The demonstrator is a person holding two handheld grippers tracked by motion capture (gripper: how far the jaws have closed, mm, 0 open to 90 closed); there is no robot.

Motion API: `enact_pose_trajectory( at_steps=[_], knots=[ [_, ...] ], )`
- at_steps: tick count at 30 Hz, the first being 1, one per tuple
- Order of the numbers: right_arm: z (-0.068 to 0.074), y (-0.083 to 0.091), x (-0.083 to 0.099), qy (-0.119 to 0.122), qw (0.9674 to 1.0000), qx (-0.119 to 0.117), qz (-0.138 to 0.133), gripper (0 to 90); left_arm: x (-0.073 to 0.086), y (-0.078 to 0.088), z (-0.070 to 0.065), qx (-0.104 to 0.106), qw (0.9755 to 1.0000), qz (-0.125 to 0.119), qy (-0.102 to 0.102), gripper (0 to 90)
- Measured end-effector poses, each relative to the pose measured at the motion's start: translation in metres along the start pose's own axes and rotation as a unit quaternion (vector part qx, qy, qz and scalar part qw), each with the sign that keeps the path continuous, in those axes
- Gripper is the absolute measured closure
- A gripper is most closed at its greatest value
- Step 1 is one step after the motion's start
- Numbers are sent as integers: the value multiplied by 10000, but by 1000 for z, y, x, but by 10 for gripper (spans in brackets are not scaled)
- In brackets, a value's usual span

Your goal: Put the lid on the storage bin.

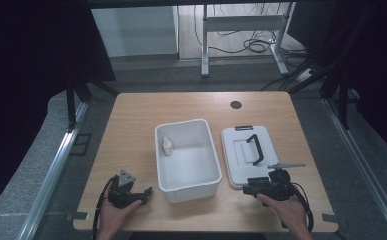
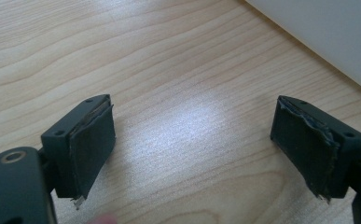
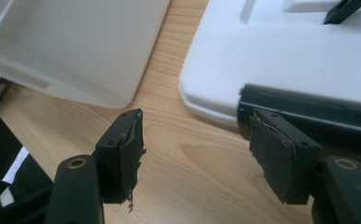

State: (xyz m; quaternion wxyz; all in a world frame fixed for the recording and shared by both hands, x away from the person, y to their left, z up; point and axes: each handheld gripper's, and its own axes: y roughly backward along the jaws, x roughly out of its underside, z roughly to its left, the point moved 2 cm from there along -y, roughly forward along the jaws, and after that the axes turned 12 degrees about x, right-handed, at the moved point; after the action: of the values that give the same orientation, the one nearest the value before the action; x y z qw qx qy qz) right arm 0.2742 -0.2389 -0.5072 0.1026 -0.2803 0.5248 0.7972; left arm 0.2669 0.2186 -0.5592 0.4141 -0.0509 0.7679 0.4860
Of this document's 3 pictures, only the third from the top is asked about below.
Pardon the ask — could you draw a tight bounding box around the white plastic tray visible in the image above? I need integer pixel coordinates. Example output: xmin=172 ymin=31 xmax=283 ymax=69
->
xmin=178 ymin=0 xmax=361 ymax=129

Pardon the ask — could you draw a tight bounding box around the dark long bar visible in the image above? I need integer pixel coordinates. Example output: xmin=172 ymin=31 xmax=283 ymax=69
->
xmin=237 ymin=83 xmax=361 ymax=162

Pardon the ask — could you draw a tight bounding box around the translucent white plastic container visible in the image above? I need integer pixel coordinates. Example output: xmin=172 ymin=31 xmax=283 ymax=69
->
xmin=0 ymin=0 xmax=172 ymax=109

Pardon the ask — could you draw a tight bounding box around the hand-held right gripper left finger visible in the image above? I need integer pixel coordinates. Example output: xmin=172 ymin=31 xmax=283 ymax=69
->
xmin=92 ymin=107 xmax=147 ymax=214

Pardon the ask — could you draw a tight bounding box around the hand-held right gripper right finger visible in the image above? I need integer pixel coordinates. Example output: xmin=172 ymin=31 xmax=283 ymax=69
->
xmin=249 ymin=108 xmax=322 ymax=205

